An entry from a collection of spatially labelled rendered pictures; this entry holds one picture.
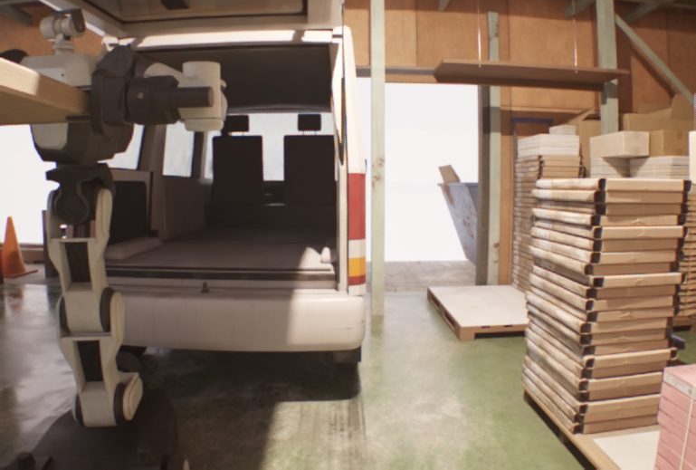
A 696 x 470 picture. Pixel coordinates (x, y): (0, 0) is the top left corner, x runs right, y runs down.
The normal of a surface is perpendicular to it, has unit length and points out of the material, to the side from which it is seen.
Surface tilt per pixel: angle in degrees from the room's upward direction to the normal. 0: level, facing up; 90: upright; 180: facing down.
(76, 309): 93
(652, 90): 90
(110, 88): 90
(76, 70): 95
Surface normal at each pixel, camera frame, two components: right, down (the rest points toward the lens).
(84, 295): 0.25, 0.34
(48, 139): -0.17, 0.22
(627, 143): 0.00, 0.05
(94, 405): 0.26, 0.07
